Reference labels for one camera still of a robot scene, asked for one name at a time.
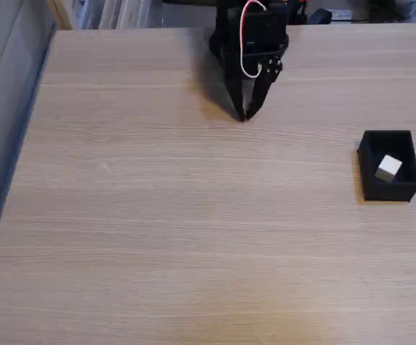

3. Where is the white block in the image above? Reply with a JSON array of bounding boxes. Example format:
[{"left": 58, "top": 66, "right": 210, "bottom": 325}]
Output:
[{"left": 374, "top": 154, "right": 404, "bottom": 183}]

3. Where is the black open box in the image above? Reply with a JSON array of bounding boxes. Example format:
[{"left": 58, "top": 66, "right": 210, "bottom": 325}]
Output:
[{"left": 357, "top": 129, "right": 416, "bottom": 203}]

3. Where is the dark blue object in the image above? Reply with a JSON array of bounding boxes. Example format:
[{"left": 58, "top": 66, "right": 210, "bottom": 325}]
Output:
[{"left": 307, "top": 8, "right": 333, "bottom": 25}]

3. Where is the white red gripper cable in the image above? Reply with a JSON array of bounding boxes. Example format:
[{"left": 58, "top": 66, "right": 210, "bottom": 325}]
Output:
[{"left": 239, "top": 0, "right": 267, "bottom": 79}]

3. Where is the light wooden frame board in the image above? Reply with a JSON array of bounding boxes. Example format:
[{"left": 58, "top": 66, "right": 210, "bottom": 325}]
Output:
[{"left": 47, "top": 0, "right": 75, "bottom": 30}]

